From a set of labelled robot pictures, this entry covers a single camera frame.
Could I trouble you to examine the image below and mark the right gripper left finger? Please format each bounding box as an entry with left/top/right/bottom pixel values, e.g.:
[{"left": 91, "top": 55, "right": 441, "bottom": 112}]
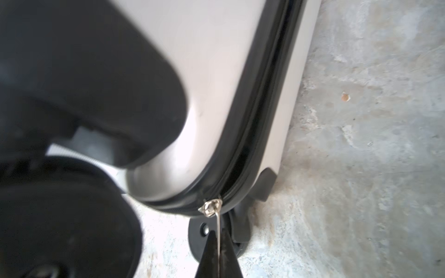
[{"left": 195, "top": 231, "right": 219, "bottom": 278}]

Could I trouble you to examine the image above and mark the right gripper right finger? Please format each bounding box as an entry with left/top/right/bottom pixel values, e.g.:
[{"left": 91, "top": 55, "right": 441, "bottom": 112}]
[{"left": 220, "top": 229, "right": 243, "bottom": 278}]

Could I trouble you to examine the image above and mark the white suitcase black lining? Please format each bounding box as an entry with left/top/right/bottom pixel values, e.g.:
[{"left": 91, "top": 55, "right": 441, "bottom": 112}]
[{"left": 0, "top": 0, "right": 322, "bottom": 278}]

